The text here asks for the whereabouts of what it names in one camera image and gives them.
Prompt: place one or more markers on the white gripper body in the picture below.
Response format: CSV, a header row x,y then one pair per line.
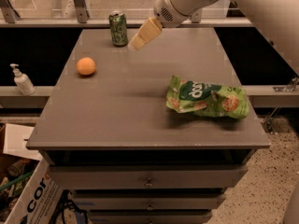
x,y
170,12

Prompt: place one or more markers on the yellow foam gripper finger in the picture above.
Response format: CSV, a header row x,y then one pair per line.
x,y
148,31

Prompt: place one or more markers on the green soda can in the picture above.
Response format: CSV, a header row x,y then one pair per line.
x,y
118,28

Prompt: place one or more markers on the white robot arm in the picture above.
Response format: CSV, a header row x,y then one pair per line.
x,y
276,20

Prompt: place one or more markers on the green chip bag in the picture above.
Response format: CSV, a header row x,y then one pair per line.
x,y
206,100

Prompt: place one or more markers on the orange ball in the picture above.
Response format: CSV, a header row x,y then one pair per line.
x,y
86,66

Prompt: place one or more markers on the grey drawer cabinet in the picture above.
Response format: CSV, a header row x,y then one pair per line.
x,y
105,134

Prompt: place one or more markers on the white pump bottle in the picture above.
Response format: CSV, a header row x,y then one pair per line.
x,y
22,81

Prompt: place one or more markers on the metal drawer knob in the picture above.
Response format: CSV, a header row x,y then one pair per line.
x,y
149,184

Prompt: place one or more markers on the white cardboard box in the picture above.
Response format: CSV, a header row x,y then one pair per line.
x,y
40,196

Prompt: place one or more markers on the grey metal railing frame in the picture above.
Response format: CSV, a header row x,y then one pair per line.
x,y
72,13

